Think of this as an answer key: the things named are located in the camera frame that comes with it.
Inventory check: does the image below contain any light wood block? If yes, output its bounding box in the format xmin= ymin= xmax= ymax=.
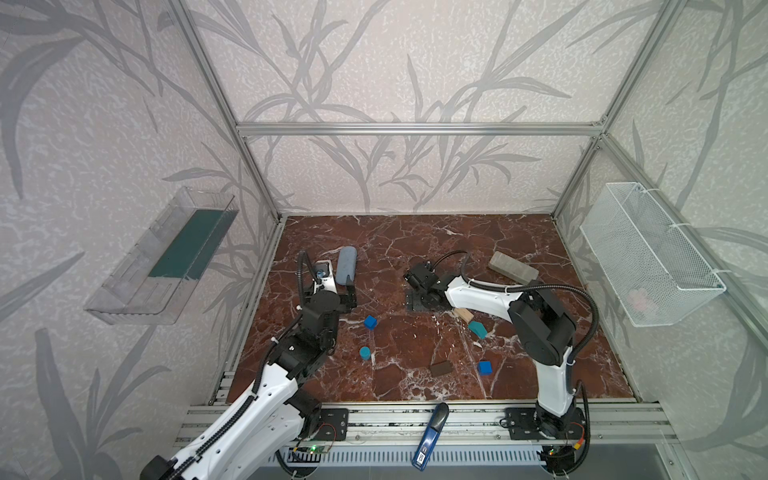
xmin=452 ymin=308 xmax=474 ymax=324

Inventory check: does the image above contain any dark brown wood block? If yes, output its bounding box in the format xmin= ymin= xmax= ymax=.
xmin=429 ymin=360 xmax=453 ymax=377

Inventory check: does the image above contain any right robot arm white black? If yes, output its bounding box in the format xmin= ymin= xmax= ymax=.
xmin=404 ymin=262 xmax=600 ymax=427

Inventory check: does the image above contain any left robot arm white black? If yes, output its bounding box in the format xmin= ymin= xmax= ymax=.
xmin=140 ymin=283 xmax=357 ymax=479

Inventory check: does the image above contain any teal triangular roof block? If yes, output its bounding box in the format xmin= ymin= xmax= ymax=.
xmin=468 ymin=321 xmax=488 ymax=339

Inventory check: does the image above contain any grey rectangular sponge block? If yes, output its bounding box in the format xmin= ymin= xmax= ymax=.
xmin=488 ymin=251 xmax=539 ymax=285

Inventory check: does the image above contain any blue cube left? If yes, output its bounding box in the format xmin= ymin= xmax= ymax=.
xmin=364 ymin=316 xmax=378 ymax=330

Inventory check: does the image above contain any blue cube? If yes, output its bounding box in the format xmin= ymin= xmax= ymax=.
xmin=477 ymin=361 xmax=493 ymax=376
xmin=364 ymin=316 xmax=378 ymax=330

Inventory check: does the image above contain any grey-blue glasses case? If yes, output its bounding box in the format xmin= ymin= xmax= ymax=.
xmin=335 ymin=246 xmax=357 ymax=286

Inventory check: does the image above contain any blue cube right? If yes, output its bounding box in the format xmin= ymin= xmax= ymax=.
xmin=477 ymin=361 xmax=493 ymax=376

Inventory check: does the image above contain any blue black handheld scanner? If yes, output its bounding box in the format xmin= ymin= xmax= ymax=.
xmin=411 ymin=402 xmax=450 ymax=471

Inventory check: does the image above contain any pink object in basket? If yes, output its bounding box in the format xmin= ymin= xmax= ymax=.
xmin=628 ymin=288 xmax=654 ymax=312

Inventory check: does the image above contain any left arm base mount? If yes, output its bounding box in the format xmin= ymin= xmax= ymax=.
xmin=296 ymin=407 xmax=350 ymax=441

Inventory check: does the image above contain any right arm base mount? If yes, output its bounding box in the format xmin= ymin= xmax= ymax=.
xmin=499 ymin=407 xmax=587 ymax=443

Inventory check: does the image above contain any clear plastic wall bin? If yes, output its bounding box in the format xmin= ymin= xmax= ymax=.
xmin=84 ymin=187 xmax=239 ymax=326

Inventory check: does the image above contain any white wire mesh basket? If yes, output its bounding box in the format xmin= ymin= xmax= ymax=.
xmin=580 ymin=182 xmax=727 ymax=328

